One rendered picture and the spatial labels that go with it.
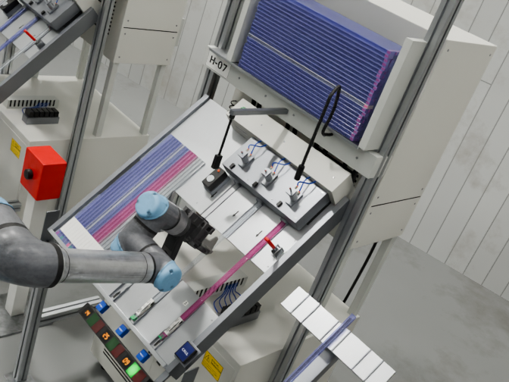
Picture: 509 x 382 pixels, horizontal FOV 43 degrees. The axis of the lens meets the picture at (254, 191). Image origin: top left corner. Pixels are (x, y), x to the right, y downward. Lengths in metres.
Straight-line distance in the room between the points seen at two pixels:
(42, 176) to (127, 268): 1.06
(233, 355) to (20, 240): 0.96
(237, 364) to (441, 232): 2.84
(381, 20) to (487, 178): 2.65
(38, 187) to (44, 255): 1.18
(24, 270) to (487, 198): 3.62
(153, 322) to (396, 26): 1.11
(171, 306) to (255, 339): 0.41
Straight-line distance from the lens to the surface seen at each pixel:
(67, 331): 2.97
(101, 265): 1.49
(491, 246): 4.67
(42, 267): 1.40
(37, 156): 2.56
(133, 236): 1.69
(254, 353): 2.17
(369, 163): 1.86
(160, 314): 1.93
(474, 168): 4.56
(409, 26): 1.98
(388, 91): 1.77
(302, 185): 1.91
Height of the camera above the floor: 1.97
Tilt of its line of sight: 25 degrees down
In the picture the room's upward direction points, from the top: 21 degrees clockwise
